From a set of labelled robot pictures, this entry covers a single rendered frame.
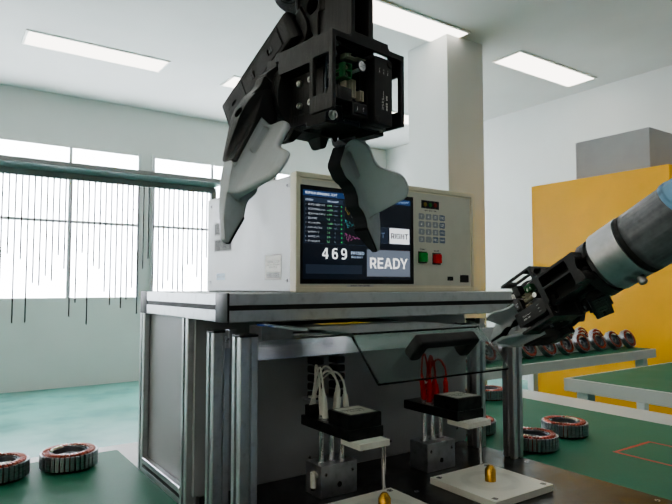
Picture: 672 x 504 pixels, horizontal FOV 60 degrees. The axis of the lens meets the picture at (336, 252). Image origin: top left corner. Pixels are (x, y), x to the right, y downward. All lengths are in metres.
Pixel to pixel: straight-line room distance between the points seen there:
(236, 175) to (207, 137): 7.52
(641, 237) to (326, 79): 0.42
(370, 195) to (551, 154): 6.89
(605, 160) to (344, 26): 4.70
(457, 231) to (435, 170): 3.95
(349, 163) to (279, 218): 0.58
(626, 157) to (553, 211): 0.65
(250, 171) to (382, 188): 0.12
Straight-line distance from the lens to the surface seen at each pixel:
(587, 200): 4.81
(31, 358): 7.21
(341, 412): 0.98
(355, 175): 0.47
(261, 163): 0.39
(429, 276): 1.16
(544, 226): 5.00
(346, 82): 0.42
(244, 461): 0.92
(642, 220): 0.71
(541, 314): 0.76
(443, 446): 1.21
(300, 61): 0.42
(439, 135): 5.20
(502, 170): 7.75
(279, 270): 1.03
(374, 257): 1.07
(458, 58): 5.43
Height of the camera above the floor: 1.13
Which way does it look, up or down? 3 degrees up
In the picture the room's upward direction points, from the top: straight up
